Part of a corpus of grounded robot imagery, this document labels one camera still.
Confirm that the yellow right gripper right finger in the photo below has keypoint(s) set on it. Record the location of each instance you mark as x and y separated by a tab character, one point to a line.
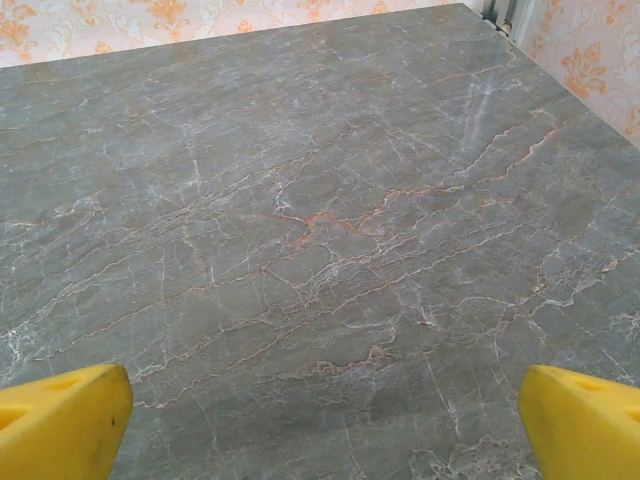
585	435

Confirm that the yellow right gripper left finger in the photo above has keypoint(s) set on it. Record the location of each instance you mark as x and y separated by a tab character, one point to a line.
60	430

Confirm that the aluminium frame post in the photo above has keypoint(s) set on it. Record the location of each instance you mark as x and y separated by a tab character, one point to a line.
502	15

